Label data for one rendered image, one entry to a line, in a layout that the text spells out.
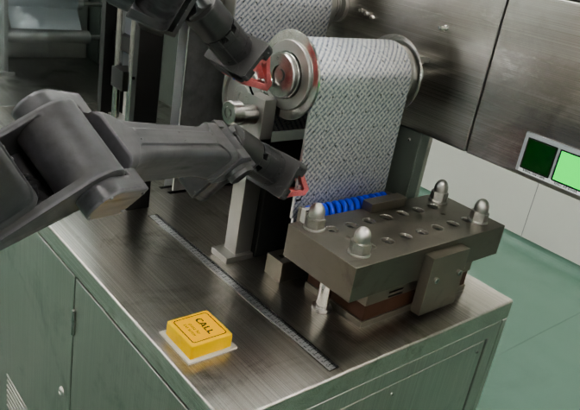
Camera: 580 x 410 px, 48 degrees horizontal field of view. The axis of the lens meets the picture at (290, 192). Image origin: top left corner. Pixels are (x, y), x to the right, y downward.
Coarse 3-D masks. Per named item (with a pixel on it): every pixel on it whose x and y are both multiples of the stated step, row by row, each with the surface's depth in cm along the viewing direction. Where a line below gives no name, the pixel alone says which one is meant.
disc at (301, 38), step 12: (276, 36) 107; (288, 36) 105; (300, 36) 103; (312, 48) 101; (312, 60) 101; (312, 72) 102; (312, 84) 102; (312, 96) 102; (276, 108) 110; (300, 108) 105
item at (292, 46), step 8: (288, 40) 104; (280, 48) 106; (288, 48) 105; (296, 48) 103; (296, 56) 103; (304, 56) 102; (408, 56) 118; (304, 64) 102; (304, 72) 103; (304, 80) 103; (304, 88) 103; (272, 96) 109; (296, 96) 105; (304, 96) 103; (280, 104) 108; (288, 104) 106; (296, 104) 105
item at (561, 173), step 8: (560, 160) 106; (568, 160) 105; (576, 160) 104; (560, 168) 106; (568, 168) 105; (576, 168) 104; (560, 176) 107; (568, 176) 106; (576, 176) 105; (568, 184) 106; (576, 184) 105
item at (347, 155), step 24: (312, 120) 105; (336, 120) 109; (360, 120) 113; (384, 120) 117; (312, 144) 108; (336, 144) 111; (360, 144) 115; (384, 144) 120; (312, 168) 110; (336, 168) 114; (360, 168) 118; (384, 168) 123; (312, 192) 112; (336, 192) 116; (360, 192) 121
